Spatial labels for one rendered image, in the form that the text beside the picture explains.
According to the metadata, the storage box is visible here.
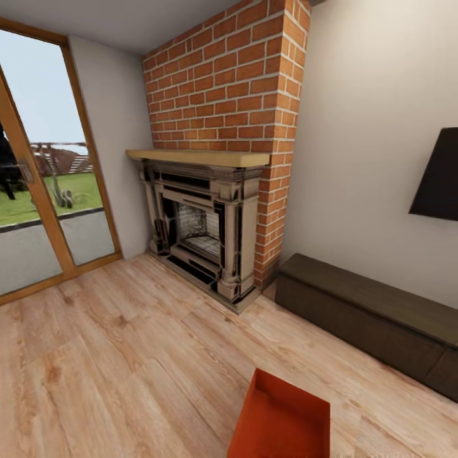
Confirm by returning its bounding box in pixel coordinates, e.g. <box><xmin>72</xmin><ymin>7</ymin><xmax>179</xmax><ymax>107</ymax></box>
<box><xmin>227</xmin><ymin>368</ymin><xmax>330</xmax><ymax>458</ymax></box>

